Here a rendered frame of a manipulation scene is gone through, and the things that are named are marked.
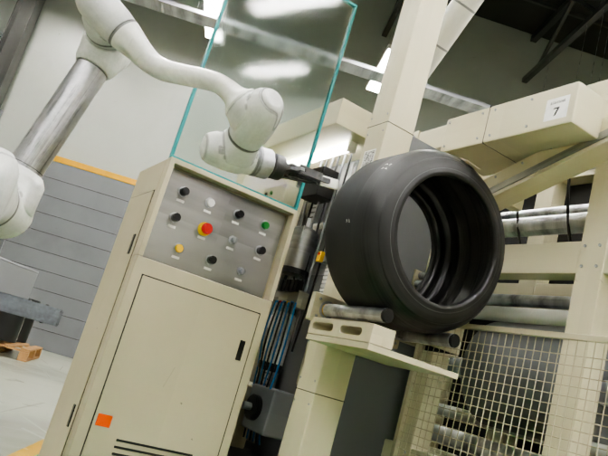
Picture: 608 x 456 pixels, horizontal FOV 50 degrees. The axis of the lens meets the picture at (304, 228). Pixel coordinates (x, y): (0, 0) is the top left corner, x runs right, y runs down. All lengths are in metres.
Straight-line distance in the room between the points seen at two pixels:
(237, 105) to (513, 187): 1.15
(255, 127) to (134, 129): 10.09
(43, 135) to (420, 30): 1.48
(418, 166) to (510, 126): 0.47
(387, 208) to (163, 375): 0.97
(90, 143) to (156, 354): 9.62
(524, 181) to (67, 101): 1.54
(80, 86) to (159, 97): 9.87
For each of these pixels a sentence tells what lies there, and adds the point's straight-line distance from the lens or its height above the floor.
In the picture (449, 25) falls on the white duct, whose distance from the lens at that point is 3.11.
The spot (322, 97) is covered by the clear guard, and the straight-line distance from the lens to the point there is 2.72.
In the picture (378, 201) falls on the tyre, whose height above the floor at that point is 1.22.
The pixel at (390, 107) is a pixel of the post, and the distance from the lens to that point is 2.54.
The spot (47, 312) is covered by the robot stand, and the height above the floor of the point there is 0.63.
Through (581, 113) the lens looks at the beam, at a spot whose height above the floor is 1.68.
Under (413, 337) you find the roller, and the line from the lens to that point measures 2.27.
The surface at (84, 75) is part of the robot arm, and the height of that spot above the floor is 1.32.
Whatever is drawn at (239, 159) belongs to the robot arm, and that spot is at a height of 1.17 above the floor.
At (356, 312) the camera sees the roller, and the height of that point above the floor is 0.90.
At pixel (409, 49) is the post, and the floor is 1.97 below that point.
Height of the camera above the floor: 0.64
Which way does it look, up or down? 13 degrees up
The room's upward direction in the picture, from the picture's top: 16 degrees clockwise
